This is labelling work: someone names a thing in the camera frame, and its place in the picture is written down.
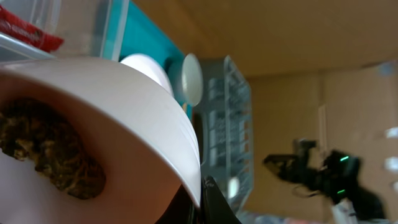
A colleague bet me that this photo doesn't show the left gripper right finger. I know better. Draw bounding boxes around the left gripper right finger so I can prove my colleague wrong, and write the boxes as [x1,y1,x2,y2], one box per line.
[200,175,241,224]

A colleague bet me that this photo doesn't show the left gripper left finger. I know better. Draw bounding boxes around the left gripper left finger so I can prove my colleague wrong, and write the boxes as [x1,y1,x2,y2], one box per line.
[155,185,196,224]

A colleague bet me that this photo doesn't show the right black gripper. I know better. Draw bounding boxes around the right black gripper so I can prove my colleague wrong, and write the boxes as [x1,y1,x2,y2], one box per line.
[262,152,322,191]

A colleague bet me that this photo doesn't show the small white plate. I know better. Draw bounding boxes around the small white plate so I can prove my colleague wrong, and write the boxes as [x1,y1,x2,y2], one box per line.
[1,57,201,223]

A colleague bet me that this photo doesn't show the brown food scrap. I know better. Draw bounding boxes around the brown food scrap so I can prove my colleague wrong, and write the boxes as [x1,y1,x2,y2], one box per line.
[1,98,106,200]

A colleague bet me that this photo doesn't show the red snack wrapper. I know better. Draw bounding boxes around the red snack wrapper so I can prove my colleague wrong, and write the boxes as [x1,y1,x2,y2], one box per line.
[1,6,64,53]

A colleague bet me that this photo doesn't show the grey bowl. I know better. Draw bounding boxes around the grey bowl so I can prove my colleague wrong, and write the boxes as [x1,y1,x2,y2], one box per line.
[167,53,204,106]

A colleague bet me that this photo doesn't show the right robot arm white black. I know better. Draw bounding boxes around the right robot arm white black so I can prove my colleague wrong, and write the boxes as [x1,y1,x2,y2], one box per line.
[263,149,387,221]

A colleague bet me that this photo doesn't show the grey dishwasher rack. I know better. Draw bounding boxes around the grey dishwasher rack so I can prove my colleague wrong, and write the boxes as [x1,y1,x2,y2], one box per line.
[193,56,254,213]

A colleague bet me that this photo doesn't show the large white plate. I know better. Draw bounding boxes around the large white plate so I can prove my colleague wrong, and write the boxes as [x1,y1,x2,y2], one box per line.
[120,54,174,97]

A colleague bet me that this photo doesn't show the teal serving tray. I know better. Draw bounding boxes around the teal serving tray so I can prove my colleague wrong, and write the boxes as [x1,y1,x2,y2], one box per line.
[102,0,193,121]

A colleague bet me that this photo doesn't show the clear plastic bin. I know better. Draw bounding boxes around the clear plastic bin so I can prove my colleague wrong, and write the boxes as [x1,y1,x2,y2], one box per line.
[1,0,129,62]

